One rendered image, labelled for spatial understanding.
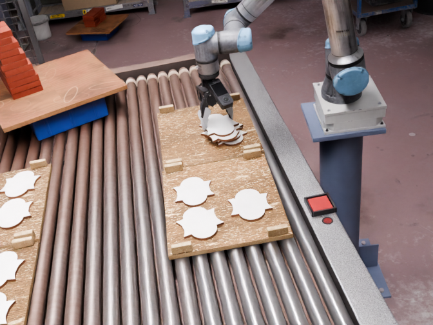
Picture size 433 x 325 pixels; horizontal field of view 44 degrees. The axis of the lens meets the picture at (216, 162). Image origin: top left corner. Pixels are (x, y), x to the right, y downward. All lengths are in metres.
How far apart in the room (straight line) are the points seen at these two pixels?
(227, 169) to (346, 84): 0.48
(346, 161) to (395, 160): 1.27
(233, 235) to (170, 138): 0.59
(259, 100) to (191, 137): 0.37
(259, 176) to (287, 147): 0.21
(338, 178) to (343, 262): 0.79
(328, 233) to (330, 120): 0.58
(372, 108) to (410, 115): 1.86
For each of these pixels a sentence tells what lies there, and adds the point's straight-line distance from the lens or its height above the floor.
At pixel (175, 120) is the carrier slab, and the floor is 0.94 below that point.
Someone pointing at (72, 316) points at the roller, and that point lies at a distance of 1.45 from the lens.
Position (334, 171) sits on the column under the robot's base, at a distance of 2.18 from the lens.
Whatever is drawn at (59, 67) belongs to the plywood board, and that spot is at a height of 1.04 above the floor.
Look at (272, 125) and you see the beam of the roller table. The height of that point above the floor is 0.92.
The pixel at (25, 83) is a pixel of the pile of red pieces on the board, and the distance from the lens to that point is 2.30.
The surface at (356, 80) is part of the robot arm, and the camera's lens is 1.82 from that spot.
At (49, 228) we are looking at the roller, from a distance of 1.74.
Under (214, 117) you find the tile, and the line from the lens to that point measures 1.94.
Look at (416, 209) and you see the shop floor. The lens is 3.05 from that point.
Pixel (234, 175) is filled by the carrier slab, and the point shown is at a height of 0.94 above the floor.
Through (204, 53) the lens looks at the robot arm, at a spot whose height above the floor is 1.27.
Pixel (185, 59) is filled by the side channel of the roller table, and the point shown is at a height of 0.95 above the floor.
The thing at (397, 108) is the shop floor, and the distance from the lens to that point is 3.93.
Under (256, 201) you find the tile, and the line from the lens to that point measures 1.59.
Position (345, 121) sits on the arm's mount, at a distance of 2.00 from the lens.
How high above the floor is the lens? 1.96
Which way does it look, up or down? 35 degrees down
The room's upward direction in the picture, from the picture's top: 9 degrees counter-clockwise
